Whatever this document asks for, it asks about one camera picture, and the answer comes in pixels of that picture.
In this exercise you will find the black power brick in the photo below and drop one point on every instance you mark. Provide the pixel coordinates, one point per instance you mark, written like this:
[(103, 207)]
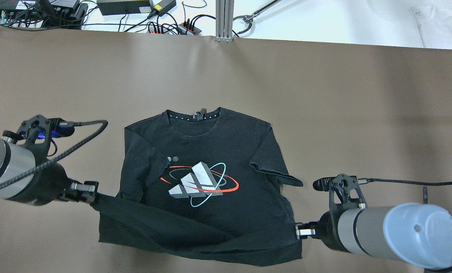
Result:
[(112, 7)]

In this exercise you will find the grey power strip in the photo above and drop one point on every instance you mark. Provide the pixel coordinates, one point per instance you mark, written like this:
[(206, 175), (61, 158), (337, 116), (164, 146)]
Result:
[(173, 29)]

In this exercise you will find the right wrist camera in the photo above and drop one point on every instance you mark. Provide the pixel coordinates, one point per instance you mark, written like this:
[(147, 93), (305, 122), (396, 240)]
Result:
[(344, 192)]

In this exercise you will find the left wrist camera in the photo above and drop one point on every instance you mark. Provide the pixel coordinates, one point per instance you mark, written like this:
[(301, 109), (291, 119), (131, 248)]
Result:
[(38, 132)]

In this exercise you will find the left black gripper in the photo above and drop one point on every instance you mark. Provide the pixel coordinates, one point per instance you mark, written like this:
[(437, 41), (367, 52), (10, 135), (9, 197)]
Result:
[(48, 185)]

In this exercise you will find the aluminium frame post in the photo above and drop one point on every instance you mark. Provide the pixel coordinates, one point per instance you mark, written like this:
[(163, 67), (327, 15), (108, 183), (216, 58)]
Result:
[(224, 20)]

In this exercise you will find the black laptop charger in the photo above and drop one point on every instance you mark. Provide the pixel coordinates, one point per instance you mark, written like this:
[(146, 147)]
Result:
[(160, 7)]

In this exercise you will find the black graphic t-shirt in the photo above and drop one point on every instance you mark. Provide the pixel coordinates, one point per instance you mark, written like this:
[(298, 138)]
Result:
[(203, 188)]

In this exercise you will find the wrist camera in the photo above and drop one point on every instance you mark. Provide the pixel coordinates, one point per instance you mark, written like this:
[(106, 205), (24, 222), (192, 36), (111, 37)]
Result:
[(344, 192), (38, 132)]

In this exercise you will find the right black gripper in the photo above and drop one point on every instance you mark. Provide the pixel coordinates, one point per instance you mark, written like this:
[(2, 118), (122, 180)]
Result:
[(327, 229)]

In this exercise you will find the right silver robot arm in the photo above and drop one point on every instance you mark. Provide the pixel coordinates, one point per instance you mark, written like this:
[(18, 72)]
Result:
[(418, 234)]

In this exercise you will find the metal grabber tool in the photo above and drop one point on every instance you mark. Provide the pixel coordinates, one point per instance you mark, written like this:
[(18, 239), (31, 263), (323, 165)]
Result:
[(249, 18)]

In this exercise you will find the white folded garment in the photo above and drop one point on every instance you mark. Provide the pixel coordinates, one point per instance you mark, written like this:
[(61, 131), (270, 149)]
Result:
[(434, 26)]

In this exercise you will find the black network switch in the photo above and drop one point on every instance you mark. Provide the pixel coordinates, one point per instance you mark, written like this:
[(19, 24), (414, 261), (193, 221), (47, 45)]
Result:
[(48, 14)]

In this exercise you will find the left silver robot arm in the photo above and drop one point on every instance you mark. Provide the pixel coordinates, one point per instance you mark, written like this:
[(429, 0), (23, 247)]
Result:
[(15, 160)]

